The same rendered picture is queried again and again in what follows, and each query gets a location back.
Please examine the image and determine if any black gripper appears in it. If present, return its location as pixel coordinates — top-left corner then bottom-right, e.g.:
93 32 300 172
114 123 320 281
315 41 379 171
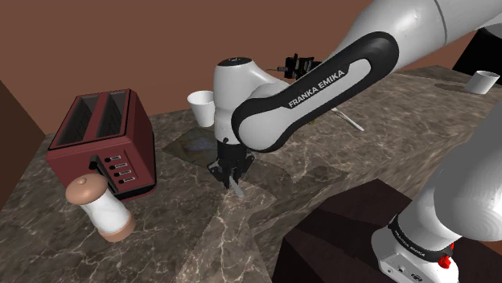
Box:
207 137 257 190

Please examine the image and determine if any silver knife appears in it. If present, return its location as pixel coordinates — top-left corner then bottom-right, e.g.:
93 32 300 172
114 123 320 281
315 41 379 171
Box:
231 177 245 199

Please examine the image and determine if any white cup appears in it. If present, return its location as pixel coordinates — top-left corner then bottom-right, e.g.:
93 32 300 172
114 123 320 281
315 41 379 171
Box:
466 70 501 96
187 90 216 128

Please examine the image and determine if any red two-slot toaster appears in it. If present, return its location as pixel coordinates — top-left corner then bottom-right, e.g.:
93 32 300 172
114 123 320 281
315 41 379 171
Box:
45 88 158 203

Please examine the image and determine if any dark robot stand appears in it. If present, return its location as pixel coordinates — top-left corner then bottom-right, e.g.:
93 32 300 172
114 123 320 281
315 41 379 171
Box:
272 178 502 283

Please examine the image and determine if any silver spoon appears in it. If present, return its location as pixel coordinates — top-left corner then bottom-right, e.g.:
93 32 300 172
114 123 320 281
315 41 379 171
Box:
331 107 365 133

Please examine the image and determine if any white and tan pepper mill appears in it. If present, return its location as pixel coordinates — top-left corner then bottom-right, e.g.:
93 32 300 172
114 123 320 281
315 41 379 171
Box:
64 172 138 243

